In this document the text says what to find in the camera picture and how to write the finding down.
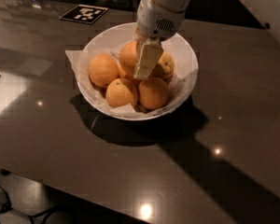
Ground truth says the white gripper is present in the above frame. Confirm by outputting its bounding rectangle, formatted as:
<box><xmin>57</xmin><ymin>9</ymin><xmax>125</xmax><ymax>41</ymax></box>
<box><xmin>133</xmin><ymin>0</ymin><xmax>185</xmax><ymax>80</ymax></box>

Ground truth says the orange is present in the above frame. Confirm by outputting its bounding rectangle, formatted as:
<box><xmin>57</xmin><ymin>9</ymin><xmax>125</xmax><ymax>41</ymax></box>
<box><xmin>105</xmin><ymin>78</ymin><xmax>138</xmax><ymax>108</ymax></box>
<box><xmin>119</xmin><ymin>41</ymin><xmax>138</xmax><ymax>77</ymax></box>
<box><xmin>138</xmin><ymin>77</ymin><xmax>169</xmax><ymax>110</ymax></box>
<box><xmin>150</xmin><ymin>51</ymin><xmax>175</xmax><ymax>79</ymax></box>
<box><xmin>88</xmin><ymin>53</ymin><xmax>119</xmax><ymax>88</ymax></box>

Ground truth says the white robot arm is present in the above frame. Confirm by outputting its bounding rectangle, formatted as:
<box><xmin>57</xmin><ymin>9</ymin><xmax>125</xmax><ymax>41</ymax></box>
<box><xmin>133</xmin><ymin>0</ymin><xmax>190</xmax><ymax>80</ymax></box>

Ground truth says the white ceramic bowl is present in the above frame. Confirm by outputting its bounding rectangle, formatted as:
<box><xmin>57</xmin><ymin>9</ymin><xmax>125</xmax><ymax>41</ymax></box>
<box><xmin>77</xmin><ymin>21</ymin><xmax>200</xmax><ymax>121</ymax></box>

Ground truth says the white paper liner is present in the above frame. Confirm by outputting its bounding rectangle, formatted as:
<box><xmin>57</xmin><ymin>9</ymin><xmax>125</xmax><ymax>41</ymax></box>
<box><xmin>63</xmin><ymin>23</ymin><xmax>198</xmax><ymax>119</ymax></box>

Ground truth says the black white marker card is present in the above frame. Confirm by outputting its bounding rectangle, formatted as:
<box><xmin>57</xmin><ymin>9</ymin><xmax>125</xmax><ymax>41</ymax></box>
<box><xmin>60</xmin><ymin>5</ymin><xmax>108</xmax><ymax>24</ymax></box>

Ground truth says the black floor cable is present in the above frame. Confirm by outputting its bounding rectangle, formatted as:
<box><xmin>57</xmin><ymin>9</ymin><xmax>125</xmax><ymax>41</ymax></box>
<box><xmin>0</xmin><ymin>165</ymin><xmax>78</xmax><ymax>224</ymax></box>

